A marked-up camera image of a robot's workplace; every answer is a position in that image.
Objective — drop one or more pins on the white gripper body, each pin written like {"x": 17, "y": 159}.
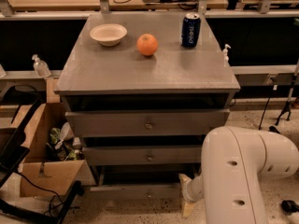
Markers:
{"x": 188, "y": 190}

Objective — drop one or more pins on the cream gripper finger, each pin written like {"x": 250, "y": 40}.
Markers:
{"x": 184, "y": 179}
{"x": 186, "y": 208}

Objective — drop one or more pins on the grey bottom drawer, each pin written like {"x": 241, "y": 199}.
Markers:
{"x": 141, "y": 181}

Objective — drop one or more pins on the grey drawer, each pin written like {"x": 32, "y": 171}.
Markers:
{"x": 137, "y": 123}
{"x": 141, "y": 181}
{"x": 142, "y": 155}

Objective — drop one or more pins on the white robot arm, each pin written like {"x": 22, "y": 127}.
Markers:
{"x": 233, "y": 162}

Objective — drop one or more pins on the grey top drawer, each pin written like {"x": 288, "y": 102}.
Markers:
{"x": 137, "y": 123}

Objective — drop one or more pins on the grey middle drawer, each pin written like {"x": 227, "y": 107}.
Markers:
{"x": 142, "y": 155}

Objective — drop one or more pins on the grey wooden drawer cabinet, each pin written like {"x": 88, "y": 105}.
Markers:
{"x": 97, "y": 78}

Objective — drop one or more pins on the black caster wheel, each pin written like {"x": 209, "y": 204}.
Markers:
{"x": 289, "y": 207}

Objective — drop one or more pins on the white pump bottle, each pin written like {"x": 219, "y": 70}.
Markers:
{"x": 225, "y": 52}

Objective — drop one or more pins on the black tripod leg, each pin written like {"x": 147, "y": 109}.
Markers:
{"x": 287, "y": 107}

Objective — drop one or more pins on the orange fruit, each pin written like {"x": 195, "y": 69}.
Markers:
{"x": 147, "y": 44}

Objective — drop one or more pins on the brown cardboard box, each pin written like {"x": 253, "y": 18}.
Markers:
{"x": 45, "y": 166}

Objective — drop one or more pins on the blue Pepsi can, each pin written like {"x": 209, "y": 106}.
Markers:
{"x": 190, "y": 30}

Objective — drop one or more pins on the white bowl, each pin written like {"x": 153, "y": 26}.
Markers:
{"x": 108, "y": 35}

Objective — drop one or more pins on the black stand left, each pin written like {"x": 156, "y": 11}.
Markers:
{"x": 12, "y": 153}

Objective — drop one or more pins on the clear sanitizer bottle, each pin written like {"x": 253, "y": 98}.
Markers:
{"x": 40, "y": 66}

